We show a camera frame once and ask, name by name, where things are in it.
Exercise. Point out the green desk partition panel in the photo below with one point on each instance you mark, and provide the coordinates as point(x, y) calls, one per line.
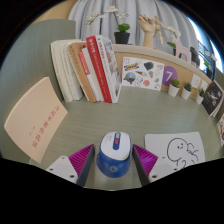
point(26, 56)

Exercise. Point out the round purple number sign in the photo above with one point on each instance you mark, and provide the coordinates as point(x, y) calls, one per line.
point(169, 75)

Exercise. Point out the black-covered book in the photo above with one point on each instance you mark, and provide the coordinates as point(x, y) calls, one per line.
point(211, 98)

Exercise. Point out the black wooden horse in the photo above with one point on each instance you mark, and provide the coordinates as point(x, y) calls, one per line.
point(194, 55)

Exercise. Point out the white orchid plant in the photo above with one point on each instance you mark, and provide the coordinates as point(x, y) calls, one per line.
point(175, 31)

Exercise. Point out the white mouse pad with drawing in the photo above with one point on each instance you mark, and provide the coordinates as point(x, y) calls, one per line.
point(160, 143)

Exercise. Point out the book with picture cover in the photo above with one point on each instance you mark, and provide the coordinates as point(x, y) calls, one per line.
point(111, 63)

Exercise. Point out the wooden hand model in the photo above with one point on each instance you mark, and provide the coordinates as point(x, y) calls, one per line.
point(146, 30)

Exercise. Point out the brown-covered book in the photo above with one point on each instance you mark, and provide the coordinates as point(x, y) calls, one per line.
point(80, 70)

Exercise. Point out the blue and white computer mouse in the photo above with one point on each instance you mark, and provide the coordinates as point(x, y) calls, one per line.
point(113, 156)

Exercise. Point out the thick white book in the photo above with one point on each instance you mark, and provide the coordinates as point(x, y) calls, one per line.
point(61, 66)

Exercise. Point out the beige thin book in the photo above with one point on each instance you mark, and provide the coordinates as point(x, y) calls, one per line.
point(33, 116)

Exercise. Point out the white card with stickers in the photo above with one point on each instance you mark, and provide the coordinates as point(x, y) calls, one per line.
point(141, 73)

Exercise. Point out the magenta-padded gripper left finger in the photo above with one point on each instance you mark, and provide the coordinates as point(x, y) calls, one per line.
point(61, 166)

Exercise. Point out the pink wooden horse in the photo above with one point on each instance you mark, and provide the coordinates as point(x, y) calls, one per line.
point(182, 50)

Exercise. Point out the wooden artist mannequin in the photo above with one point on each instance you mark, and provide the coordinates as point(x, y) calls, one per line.
point(158, 26)

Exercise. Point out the small succulent in white pot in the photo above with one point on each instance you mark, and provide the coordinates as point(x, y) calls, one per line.
point(185, 94)
point(199, 99)
point(173, 90)

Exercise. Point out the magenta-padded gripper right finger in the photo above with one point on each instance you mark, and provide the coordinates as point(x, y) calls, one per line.
point(161, 168)

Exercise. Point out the white book with red label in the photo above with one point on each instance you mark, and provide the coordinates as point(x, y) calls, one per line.
point(91, 80)

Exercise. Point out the white wall socket plate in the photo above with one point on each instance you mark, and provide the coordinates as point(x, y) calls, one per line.
point(204, 85)
point(195, 81)

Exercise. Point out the dark-framed window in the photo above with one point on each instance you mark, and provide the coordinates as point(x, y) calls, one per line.
point(203, 43)

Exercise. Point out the white orchid in black pot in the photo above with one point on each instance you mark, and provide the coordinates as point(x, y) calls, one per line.
point(122, 37)
point(208, 65)

